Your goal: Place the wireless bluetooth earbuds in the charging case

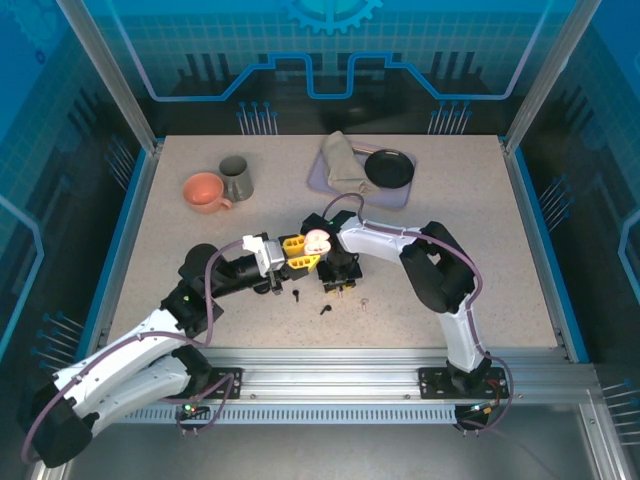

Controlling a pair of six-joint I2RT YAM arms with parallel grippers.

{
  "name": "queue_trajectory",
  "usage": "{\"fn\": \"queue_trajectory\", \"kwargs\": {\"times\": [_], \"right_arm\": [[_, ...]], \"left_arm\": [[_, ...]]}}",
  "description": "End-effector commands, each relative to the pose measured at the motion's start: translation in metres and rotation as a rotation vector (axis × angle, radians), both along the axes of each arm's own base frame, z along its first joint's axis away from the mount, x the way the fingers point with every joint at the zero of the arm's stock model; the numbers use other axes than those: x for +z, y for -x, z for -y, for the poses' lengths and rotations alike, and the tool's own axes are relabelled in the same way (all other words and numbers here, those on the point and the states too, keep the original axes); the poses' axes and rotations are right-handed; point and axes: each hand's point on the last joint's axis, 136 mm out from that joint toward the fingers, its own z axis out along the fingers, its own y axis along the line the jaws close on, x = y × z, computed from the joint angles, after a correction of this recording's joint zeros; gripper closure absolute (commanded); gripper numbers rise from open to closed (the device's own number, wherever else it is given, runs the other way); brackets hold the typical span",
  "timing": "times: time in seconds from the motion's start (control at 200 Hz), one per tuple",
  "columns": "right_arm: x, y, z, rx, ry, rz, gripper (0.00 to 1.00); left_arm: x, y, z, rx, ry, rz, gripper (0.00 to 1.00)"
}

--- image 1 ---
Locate grey ceramic mug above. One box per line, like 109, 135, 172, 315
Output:
218, 155, 255, 203

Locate orange ceramic cup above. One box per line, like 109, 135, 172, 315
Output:
181, 172, 235, 215

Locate lavender plastic tray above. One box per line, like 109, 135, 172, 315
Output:
305, 141, 418, 210

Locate beige folded cloth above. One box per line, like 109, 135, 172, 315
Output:
320, 130, 382, 200

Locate black round plate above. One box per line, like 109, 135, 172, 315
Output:
363, 148, 416, 190

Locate small connector with LED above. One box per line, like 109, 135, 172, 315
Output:
178, 397, 211, 420
467, 399, 501, 420

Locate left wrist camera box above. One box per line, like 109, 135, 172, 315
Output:
241, 232, 289, 275

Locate aluminium mounting rail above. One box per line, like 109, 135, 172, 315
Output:
67, 346, 599, 401

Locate blue table side rail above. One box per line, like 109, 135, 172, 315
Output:
509, 149, 594, 364
82, 149, 151, 364

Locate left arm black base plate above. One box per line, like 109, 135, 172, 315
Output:
199, 367, 245, 400

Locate slotted grey cable duct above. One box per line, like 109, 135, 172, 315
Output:
122, 405, 459, 425

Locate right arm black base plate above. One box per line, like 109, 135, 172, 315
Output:
417, 366, 510, 400

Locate aluminium frame post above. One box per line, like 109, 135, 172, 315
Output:
53, 0, 164, 156
502, 0, 604, 154

